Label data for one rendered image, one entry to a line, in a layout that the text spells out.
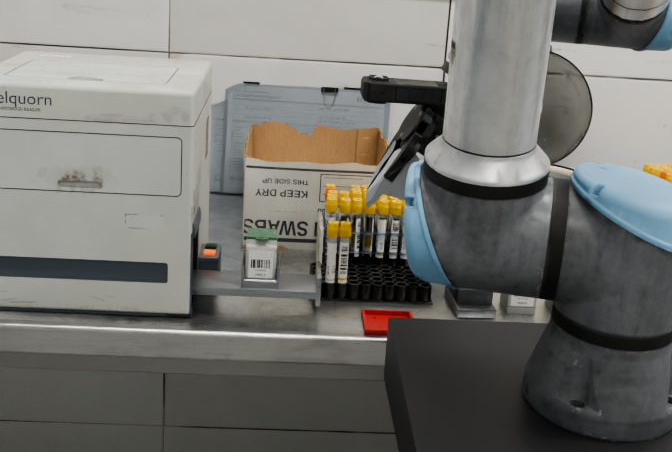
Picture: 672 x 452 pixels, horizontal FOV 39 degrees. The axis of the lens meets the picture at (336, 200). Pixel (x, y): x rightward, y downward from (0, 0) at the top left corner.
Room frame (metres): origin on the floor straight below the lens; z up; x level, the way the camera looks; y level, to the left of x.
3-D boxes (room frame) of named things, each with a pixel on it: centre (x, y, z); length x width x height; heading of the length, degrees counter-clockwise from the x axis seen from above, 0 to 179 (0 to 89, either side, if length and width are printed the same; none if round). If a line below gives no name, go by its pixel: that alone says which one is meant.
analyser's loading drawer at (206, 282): (1.19, 0.12, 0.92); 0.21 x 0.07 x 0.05; 94
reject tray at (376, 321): (1.16, -0.08, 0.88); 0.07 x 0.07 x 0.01; 4
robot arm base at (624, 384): (0.86, -0.27, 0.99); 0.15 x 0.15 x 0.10
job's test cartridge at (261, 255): (1.19, 0.09, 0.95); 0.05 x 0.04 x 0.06; 3
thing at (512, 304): (1.26, -0.27, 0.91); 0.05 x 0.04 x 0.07; 4
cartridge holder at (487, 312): (1.25, -0.20, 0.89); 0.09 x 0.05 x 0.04; 6
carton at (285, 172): (1.59, 0.04, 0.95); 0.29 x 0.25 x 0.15; 4
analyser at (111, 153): (1.27, 0.31, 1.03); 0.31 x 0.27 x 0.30; 94
